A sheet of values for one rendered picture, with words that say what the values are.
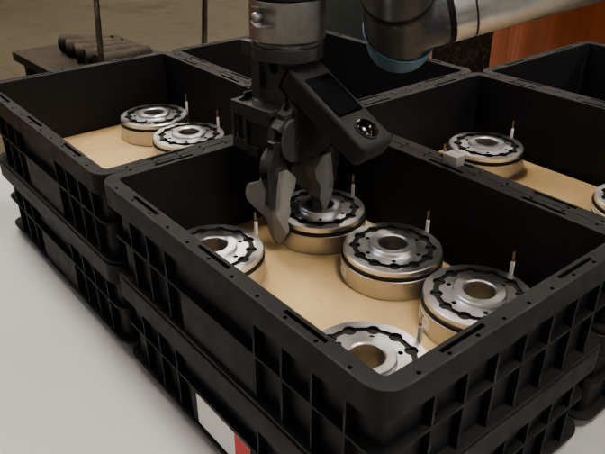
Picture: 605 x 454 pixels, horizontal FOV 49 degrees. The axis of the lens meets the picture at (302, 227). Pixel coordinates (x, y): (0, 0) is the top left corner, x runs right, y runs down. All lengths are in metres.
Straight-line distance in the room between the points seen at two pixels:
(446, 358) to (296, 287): 0.27
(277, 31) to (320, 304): 0.26
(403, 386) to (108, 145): 0.73
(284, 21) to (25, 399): 0.48
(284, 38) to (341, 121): 0.09
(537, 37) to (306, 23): 3.10
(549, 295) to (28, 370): 0.57
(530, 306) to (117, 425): 0.43
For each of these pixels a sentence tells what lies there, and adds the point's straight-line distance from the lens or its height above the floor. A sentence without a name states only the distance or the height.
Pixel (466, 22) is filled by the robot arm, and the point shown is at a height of 1.06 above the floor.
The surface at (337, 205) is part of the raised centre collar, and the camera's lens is 0.74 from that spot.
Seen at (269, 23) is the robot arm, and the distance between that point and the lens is 0.64.
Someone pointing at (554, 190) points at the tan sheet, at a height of 0.83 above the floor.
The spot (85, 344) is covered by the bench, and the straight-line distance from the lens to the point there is 0.84.
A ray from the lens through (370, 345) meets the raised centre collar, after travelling 0.54.
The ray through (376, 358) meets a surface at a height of 0.85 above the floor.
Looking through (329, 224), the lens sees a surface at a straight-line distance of 0.71.
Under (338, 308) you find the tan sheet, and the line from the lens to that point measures 0.64.
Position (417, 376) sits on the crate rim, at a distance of 0.42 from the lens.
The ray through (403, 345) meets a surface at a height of 0.86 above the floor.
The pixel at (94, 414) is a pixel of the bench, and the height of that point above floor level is 0.70.
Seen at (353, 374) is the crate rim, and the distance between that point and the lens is 0.42.
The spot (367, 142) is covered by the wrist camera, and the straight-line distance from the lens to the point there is 0.62.
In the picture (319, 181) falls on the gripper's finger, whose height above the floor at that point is 0.90.
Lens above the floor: 1.21
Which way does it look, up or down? 29 degrees down
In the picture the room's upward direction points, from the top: straight up
